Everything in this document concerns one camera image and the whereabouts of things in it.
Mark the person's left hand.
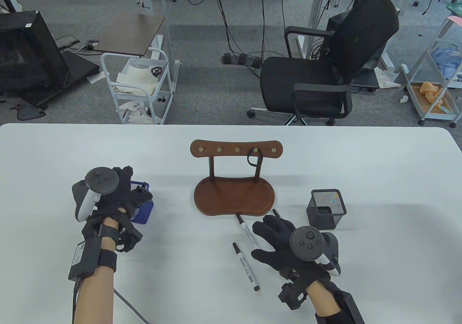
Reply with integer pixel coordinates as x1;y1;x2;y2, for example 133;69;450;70
84;166;153;231

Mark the person's right hand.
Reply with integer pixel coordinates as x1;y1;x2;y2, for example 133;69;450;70
252;216;325;283

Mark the group of white markers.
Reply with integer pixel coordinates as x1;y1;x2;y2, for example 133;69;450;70
232;209;282;291

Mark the person's right forearm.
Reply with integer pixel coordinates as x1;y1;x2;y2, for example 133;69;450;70
305;279;341;317

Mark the person's left forearm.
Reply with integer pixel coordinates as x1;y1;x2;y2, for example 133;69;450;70
73;218;119;324

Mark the grey white handheld controller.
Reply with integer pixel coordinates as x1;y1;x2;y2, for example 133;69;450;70
290;227;340;277
72;167;119;223

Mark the blue mesh pen holder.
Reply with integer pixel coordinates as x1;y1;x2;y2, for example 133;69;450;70
127;181;155;225

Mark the brown wooden hook rack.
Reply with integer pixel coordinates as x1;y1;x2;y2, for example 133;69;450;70
190;139;284;217

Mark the black labelled battery box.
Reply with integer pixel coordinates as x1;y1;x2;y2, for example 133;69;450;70
68;238;102;280

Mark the black mesh pen holder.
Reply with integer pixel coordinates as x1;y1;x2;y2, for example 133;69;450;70
306;189;347;230

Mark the white round-railed utility cart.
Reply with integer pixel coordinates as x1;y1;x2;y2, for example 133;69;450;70
100;48;180;125

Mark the white cloth bag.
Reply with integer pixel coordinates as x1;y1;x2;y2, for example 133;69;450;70
116;65;160;96

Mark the black mesh office chair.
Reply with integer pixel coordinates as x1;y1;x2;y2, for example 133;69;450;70
247;0;400;126

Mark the brown top side table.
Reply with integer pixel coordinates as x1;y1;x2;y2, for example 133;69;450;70
93;13;166;57

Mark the black equipment case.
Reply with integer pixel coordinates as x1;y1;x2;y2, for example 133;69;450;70
0;10;100;110

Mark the black power strip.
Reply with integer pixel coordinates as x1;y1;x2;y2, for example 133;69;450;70
221;53;262;69

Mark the crumpled white paper sheet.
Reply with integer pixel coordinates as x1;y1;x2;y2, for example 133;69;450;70
374;67;402;89

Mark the white cart with wooden shelves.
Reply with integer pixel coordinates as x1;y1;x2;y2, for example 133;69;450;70
401;16;462;128

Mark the orange cloth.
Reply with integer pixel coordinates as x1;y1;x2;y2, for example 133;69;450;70
419;82;449;109

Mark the black computer tower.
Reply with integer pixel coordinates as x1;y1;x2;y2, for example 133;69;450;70
327;12;349;63

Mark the blue cloth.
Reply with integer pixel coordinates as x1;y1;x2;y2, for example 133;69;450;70
431;46;462;82

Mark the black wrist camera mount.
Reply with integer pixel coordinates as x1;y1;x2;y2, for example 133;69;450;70
278;279;307;310
115;212;143;253

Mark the grey cable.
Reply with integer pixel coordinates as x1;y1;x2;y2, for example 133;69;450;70
114;289;148;324

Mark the black battery cable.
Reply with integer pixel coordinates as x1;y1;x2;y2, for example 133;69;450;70
72;279;80;324

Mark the black hanging cable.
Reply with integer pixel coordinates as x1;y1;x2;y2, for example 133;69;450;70
258;0;286;59
211;0;240;59

